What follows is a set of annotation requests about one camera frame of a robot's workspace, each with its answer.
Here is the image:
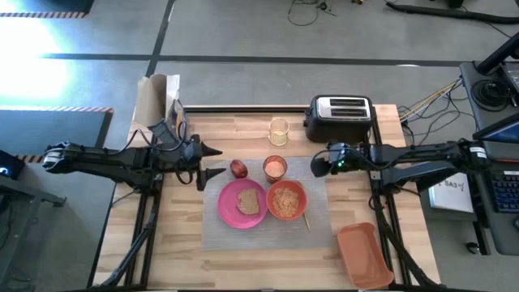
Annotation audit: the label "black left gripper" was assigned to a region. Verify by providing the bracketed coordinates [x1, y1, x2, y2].
[179, 136, 227, 192]

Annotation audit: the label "red apple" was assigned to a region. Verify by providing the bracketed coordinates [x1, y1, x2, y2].
[229, 158, 249, 180]

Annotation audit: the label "pink plastic plate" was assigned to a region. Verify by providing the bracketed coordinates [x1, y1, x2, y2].
[217, 178, 269, 230]

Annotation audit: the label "brown toast slice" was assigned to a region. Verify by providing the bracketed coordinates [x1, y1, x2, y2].
[235, 187, 261, 217]

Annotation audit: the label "orange translucent glass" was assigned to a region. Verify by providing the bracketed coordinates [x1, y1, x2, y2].
[262, 154, 289, 185]

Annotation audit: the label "coral red bowl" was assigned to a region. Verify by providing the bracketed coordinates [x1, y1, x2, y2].
[265, 179, 308, 222]

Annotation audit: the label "gold wire cup holder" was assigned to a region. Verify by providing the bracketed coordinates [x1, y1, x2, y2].
[268, 117, 291, 148]

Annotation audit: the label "brown cereal flakes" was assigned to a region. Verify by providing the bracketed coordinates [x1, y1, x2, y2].
[272, 187, 301, 217]

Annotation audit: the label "blue cereal box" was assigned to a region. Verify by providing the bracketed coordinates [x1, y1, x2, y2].
[132, 73, 191, 144]

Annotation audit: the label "grey woven placemat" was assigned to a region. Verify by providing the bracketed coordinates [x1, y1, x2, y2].
[200, 157, 335, 251]

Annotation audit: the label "orange rectangular tray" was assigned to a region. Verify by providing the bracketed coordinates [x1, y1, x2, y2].
[336, 221, 396, 291]

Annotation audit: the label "black toaster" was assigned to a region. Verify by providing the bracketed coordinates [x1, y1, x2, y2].
[304, 94, 375, 144]

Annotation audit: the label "white label paper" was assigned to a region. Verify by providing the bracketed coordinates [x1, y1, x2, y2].
[427, 172, 475, 215]

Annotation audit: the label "laptop computer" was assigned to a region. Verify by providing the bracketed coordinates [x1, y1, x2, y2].
[472, 111, 519, 162]

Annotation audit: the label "black keyboard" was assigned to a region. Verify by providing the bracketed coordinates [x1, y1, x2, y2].
[489, 169, 519, 214]

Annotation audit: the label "striped hazard tape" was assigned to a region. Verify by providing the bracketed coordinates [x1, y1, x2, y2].
[15, 154, 49, 165]
[0, 105, 115, 114]
[0, 11, 89, 19]

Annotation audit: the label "dark floor mat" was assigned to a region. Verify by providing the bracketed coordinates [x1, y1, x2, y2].
[0, 109, 114, 157]

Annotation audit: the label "grey operator desk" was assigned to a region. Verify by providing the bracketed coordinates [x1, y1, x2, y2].
[413, 60, 519, 256]

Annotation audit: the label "grey side desk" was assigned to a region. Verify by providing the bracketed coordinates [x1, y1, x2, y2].
[0, 148, 67, 292]

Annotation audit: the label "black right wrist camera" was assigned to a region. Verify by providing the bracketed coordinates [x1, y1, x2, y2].
[311, 157, 332, 178]

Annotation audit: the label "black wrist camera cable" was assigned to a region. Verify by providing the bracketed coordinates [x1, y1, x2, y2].
[311, 146, 340, 163]

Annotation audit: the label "black aluminium table frame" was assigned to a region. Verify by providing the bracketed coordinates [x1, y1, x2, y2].
[87, 99, 445, 292]

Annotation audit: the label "yellow cable bundle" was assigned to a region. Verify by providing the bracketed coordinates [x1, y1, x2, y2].
[399, 79, 463, 122]

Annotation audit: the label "thin black floor cables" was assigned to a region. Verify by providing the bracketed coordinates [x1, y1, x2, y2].
[286, 0, 337, 28]

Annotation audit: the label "coiled black cable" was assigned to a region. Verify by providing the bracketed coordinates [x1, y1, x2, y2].
[471, 78, 508, 107]

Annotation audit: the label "thick black floor hose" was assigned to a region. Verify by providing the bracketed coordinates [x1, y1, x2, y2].
[384, 1, 519, 25]

